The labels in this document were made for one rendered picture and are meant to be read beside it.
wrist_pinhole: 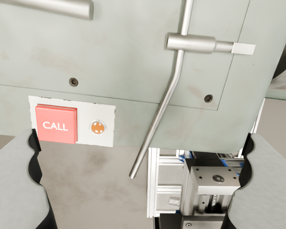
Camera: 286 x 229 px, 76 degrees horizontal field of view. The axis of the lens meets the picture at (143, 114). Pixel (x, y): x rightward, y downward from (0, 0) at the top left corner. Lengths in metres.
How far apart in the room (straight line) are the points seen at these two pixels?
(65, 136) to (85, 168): 1.73
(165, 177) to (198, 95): 1.51
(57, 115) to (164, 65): 0.18
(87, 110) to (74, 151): 1.66
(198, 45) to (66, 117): 0.21
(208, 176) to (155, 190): 1.26
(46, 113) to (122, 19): 0.18
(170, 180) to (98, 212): 1.04
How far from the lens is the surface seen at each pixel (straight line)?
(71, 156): 2.01
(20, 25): 0.32
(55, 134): 0.33
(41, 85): 0.32
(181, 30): 0.26
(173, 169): 1.72
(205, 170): 0.65
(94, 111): 0.30
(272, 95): 1.25
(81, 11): 0.26
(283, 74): 0.42
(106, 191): 2.21
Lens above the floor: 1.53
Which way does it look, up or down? 68 degrees down
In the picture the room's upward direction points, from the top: 179 degrees counter-clockwise
